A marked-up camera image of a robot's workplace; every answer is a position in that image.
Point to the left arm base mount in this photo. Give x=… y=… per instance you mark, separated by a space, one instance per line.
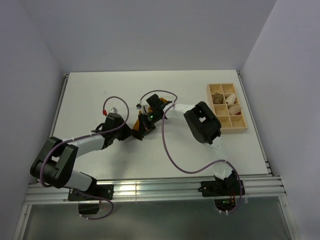
x=90 y=201

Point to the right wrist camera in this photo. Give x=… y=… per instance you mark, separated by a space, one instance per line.
x=140 y=106

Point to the aluminium frame rail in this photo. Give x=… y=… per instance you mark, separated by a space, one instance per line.
x=149 y=190

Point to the upper rolled cream sock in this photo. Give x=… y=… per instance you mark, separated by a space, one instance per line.
x=231 y=99

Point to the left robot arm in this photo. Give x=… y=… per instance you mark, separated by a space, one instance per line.
x=54 y=164

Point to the wooden compartment box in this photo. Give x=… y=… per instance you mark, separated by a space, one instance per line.
x=230 y=124

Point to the brown sock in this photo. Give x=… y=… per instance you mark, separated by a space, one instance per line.
x=217 y=98

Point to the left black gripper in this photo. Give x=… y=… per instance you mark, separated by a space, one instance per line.
x=128 y=132

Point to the lower rolled cream sock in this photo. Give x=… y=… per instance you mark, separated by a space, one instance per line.
x=234 y=110

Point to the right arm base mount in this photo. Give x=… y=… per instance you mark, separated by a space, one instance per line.
x=224 y=195

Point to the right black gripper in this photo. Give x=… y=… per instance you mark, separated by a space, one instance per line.
x=144 y=127

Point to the mustard striped sock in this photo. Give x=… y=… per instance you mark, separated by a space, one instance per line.
x=146 y=121

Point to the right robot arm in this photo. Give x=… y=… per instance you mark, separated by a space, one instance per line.
x=204 y=126

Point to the rolled cream sock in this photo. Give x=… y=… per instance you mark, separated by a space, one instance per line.
x=234 y=110
x=231 y=99

